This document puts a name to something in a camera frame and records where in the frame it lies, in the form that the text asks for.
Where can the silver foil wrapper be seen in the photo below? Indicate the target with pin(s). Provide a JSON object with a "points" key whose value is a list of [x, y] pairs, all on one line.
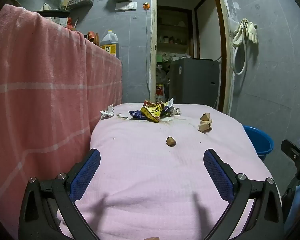
{"points": [[173, 110]]}

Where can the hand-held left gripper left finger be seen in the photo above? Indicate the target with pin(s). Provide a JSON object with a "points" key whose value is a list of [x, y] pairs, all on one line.
{"points": [[86, 175]]}

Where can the white paper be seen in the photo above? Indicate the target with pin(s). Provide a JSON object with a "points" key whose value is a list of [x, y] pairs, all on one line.
{"points": [[107, 112]]}

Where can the wooden door frame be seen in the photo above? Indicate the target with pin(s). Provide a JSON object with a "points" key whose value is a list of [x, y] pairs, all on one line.
{"points": [[153, 42]]}

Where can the pink tablecloth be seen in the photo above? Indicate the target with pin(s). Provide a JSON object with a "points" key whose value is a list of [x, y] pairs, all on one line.
{"points": [[150, 175]]}

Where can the grey cabinet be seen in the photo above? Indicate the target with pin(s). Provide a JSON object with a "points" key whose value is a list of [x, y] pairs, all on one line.
{"points": [[193, 82]]}

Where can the pink striped towel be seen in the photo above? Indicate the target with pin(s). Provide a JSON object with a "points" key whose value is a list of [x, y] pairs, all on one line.
{"points": [[40, 80]]}

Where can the red hanging item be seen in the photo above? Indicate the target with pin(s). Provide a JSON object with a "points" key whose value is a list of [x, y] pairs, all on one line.
{"points": [[70, 23]]}

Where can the large cooking oil bottle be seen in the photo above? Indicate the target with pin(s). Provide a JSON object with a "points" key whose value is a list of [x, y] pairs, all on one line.
{"points": [[110, 43]]}

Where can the brown nut shell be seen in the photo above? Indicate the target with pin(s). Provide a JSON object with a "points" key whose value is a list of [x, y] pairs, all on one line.
{"points": [[171, 141]]}

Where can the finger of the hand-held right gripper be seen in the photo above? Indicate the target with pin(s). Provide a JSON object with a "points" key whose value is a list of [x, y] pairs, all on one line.
{"points": [[291, 150]]}

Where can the metal utensil holder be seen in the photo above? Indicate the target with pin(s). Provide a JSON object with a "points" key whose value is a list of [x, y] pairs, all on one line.
{"points": [[58, 21]]}

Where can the cream rubber gloves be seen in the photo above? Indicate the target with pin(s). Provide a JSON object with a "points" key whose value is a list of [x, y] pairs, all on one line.
{"points": [[252, 32]]}

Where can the orange wall hook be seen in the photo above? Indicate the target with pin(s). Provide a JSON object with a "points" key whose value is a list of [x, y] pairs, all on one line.
{"points": [[146, 5]]}

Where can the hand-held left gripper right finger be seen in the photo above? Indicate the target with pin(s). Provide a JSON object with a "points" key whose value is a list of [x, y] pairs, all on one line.
{"points": [[218, 177]]}

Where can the brown cardboard piece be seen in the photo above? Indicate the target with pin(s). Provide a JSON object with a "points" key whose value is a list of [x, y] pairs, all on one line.
{"points": [[204, 128], [205, 117], [207, 123]]}

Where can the red white bag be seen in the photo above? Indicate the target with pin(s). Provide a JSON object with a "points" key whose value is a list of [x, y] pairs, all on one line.
{"points": [[160, 92]]}

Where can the wooden shelf unit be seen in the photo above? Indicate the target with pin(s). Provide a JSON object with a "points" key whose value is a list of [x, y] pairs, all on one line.
{"points": [[173, 30]]}

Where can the clear plastic bag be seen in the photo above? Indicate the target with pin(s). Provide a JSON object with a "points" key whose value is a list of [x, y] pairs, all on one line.
{"points": [[233, 20]]}

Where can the green box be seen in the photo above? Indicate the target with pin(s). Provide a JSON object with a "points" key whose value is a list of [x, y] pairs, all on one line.
{"points": [[159, 58]]}

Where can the white hanging cloth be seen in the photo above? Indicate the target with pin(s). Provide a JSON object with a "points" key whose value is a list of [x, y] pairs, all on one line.
{"points": [[46, 7]]}

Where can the wall socket plate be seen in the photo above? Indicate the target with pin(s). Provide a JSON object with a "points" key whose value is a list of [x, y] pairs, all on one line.
{"points": [[126, 6]]}

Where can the yellow red snack wrapper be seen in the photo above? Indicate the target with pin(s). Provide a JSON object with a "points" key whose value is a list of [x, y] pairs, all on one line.
{"points": [[152, 112]]}

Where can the black pan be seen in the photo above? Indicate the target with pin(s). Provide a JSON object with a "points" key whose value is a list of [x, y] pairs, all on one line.
{"points": [[52, 13]]}

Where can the wooden spatula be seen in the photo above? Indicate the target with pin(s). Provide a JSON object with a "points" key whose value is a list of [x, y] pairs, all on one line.
{"points": [[65, 1]]}

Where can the blue plastic bucket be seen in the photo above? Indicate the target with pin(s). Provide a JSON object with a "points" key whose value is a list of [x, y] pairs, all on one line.
{"points": [[260, 140]]}

